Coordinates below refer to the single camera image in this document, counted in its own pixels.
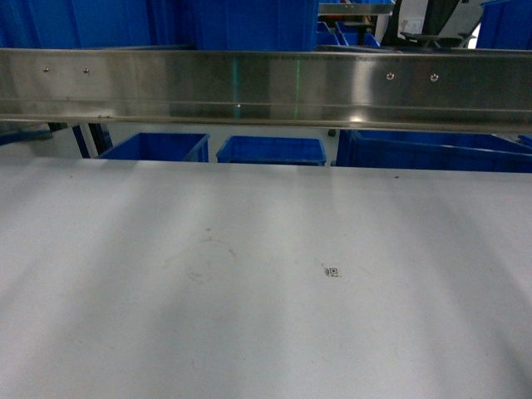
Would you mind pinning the blue bin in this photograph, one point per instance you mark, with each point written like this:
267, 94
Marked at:
175, 147
267, 150
505, 25
431, 151
94, 24
271, 26

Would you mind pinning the blue bin lower right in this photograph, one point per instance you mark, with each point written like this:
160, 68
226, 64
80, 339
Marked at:
431, 151

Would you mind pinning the small QR code sticker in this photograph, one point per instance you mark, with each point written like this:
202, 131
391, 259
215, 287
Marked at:
331, 271

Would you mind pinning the stainless steel shelf rail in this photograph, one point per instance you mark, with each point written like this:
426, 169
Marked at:
336, 87

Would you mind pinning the blue bin upper middle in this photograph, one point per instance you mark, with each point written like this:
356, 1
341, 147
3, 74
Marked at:
271, 26

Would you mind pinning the blue bin upper left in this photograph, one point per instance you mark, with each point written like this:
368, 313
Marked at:
94, 24

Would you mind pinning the blue bin upper right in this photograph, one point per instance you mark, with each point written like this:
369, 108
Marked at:
505, 25

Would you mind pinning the blue bin lower middle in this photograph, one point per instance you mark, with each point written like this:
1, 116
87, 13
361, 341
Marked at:
267, 150

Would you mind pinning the blue bin lower left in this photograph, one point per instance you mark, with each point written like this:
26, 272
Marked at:
175, 147

